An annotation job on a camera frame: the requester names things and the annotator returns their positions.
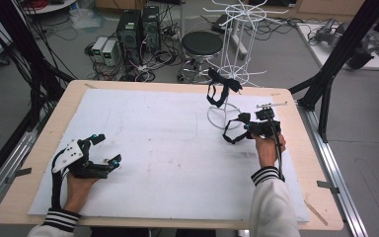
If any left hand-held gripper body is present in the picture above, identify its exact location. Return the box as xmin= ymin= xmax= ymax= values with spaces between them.
xmin=50 ymin=138 xmax=111 ymax=181

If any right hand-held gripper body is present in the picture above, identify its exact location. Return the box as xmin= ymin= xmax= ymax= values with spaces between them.
xmin=250 ymin=101 xmax=288 ymax=139

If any black strap harness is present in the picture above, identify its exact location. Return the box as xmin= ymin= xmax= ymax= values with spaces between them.
xmin=222 ymin=118 xmax=250 ymax=145

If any white wire rack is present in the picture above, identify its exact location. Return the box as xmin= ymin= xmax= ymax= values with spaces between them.
xmin=202 ymin=0 xmax=290 ymax=131

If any person's right hand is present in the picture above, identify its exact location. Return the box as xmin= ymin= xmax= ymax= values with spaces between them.
xmin=252 ymin=132 xmax=287 ymax=170

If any person's left hand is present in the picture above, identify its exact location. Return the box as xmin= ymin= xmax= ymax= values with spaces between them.
xmin=62 ymin=172 xmax=102 ymax=214

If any white foam mat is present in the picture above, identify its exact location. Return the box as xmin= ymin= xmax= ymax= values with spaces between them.
xmin=28 ymin=88 xmax=310 ymax=223

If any metal table clip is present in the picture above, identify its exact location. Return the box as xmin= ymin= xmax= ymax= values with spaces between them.
xmin=316 ymin=180 xmax=341 ymax=196
xmin=4 ymin=167 xmax=34 ymax=185

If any black round stool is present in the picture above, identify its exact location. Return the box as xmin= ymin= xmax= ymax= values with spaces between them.
xmin=177 ymin=31 xmax=225 ymax=85

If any white power supply unit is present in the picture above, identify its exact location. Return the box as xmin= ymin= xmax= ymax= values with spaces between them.
xmin=102 ymin=39 xmax=119 ymax=67
xmin=91 ymin=37 xmax=109 ymax=63

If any white floor board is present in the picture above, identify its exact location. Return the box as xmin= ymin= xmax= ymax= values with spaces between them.
xmin=297 ymin=21 xmax=379 ymax=72

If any thin wooden stick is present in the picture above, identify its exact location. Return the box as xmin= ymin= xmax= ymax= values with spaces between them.
xmin=304 ymin=198 xmax=330 ymax=227

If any black computer tower green label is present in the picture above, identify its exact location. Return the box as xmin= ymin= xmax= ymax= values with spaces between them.
xmin=116 ymin=9 xmax=142 ymax=65

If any grey robot device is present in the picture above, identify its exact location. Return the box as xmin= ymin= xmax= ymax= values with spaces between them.
xmin=315 ymin=18 xmax=347 ymax=44

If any clear plastic bag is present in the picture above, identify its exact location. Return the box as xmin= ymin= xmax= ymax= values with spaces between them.
xmin=70 ymin=8 xmax=104 ymax=32

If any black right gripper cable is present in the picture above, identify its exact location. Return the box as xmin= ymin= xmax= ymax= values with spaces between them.
xmin=266 ymin=113 xmax=286 ymax=183

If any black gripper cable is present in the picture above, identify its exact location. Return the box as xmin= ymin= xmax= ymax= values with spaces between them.
xmin=50 ymin=149 xmax=64 ymax=210
xmin=266 ymin=113 xmax=286 ymax=183

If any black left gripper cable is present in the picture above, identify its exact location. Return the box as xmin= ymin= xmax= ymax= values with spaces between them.
xmin=50 ymin=149 xmax=64 ymax=210

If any aluminium rail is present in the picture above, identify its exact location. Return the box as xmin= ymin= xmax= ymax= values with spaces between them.
xmin=297 ymin=98 xmax=370 ymax=237
xmin=0 ymin=108 xmax=48 ymax=225

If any tangle of floor cables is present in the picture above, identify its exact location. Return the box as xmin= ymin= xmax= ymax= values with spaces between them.
xmin=85 ymin=42 xmax=186 ymax=83

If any black frame strut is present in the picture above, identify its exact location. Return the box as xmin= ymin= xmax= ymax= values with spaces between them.
xmin=0 ymin=0 xmax=67 ymax=132
xmin=289 ymin=0 xmax=379 ymax=143

